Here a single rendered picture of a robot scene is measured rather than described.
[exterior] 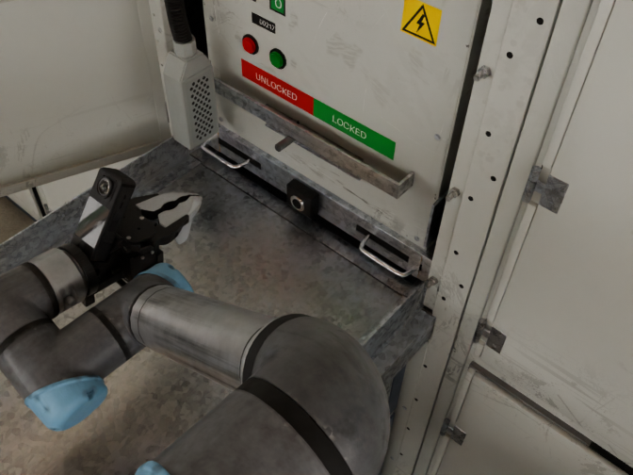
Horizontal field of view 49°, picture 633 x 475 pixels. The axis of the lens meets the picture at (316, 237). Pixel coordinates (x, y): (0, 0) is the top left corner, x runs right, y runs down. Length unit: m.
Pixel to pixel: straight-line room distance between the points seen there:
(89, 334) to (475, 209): 0.51
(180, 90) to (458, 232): 0.50
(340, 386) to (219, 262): 0.74
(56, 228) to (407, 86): 0.65
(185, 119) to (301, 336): 0.73
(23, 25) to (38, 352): 0.62
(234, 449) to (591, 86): 0.50
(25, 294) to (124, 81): 0.61
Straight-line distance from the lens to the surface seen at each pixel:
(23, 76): 1.31
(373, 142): 1.06
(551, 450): 1.19
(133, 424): 1.05
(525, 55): 0.80
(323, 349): 0.50
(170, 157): 1.36
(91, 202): 0.89
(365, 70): 1.00
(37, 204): 2.39
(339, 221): 1.21
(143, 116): 1.41
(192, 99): 1.19
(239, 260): 1.20
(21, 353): 0.82
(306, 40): 1.06
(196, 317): 0.68
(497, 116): 0.85
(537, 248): 0.90
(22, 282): 0.86
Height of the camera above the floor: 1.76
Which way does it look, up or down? 48 degrees down
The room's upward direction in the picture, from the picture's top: 2 degrees clockwise
